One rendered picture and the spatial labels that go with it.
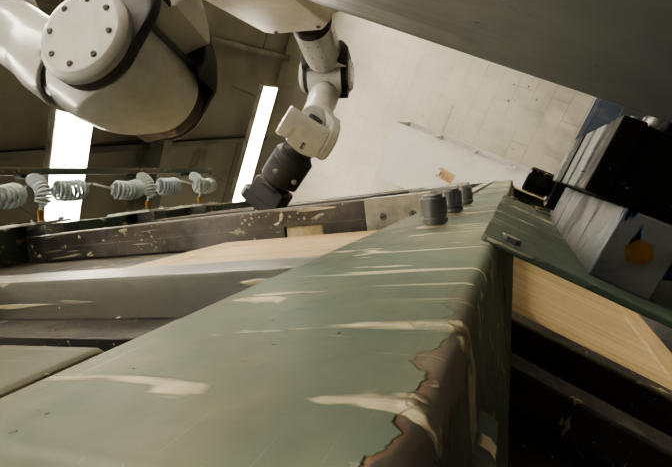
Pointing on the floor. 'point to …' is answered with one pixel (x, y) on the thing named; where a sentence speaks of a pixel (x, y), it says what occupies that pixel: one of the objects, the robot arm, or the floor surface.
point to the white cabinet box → (440, 160)
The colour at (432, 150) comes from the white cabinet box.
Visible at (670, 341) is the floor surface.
